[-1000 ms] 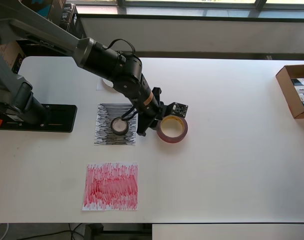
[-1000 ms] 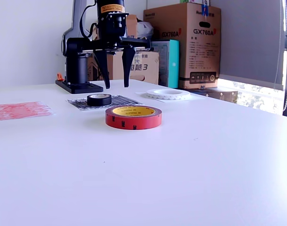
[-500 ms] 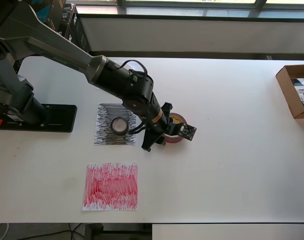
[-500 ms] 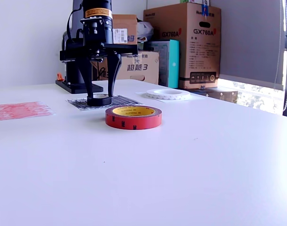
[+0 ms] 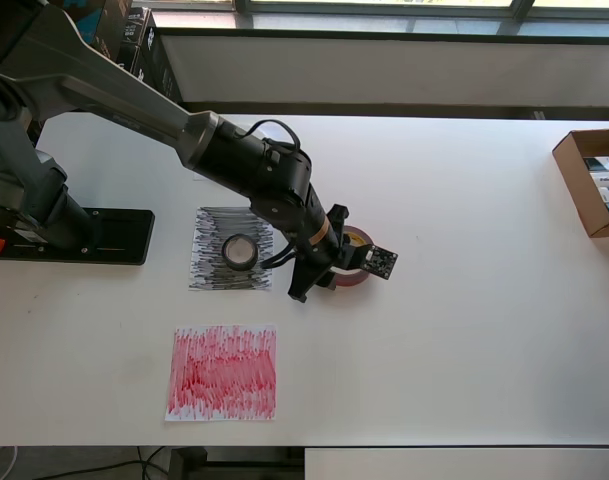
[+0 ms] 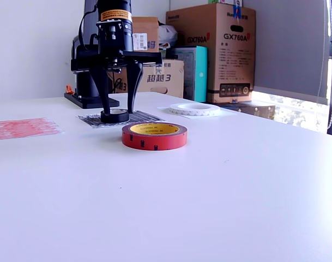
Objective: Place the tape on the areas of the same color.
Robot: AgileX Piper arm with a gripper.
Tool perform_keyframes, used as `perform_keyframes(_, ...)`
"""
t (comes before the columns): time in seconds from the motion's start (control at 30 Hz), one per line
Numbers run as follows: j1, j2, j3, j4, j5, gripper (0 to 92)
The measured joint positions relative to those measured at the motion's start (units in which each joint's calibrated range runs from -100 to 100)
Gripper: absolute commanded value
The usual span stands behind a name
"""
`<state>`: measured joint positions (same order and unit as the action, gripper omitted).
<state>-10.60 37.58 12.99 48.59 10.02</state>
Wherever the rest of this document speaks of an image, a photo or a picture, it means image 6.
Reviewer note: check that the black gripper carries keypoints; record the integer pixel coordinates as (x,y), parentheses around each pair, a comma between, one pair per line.
(152,59)

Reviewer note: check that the black tape roll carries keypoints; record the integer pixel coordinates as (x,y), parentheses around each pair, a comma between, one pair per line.
(115,118)

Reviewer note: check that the red tape roll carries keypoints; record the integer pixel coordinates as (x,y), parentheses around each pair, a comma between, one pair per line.
(152,142)

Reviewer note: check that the white tape roll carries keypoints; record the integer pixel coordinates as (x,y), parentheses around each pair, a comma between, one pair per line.
(193,112)

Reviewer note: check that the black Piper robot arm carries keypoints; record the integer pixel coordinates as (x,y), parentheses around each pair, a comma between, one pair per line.
(82,84)

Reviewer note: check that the black scribbled paper sheet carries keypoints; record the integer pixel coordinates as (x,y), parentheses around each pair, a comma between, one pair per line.
(146,117)

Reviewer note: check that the cardboard box blue print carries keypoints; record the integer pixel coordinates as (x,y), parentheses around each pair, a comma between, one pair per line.
(165,90)

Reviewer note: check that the orange clamp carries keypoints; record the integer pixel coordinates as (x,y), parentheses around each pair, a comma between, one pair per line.
(68,88)

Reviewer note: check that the small labelled cardboard box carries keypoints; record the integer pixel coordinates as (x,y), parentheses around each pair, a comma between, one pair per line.
(146,27)

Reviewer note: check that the white plastic bag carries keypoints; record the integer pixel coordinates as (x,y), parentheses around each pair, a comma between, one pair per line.
(168,34)

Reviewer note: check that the teal sided box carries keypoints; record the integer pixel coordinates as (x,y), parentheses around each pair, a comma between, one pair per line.
(201,73)

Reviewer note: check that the red scribbled paper sheet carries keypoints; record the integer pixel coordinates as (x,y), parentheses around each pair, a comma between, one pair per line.
(26,128)

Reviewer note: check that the tall GX760A cardboard box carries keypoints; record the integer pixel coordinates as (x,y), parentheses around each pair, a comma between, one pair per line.
(209,24)

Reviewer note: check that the blank white paper sheet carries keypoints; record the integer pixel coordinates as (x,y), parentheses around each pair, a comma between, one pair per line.
(228,114)

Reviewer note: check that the green box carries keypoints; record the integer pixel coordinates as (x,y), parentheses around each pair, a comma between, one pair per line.
(217,1)

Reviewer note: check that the grey roller blind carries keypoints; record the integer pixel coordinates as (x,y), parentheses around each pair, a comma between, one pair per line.
(291,41)

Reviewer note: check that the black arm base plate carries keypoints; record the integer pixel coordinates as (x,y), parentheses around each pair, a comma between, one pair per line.
(81,102)

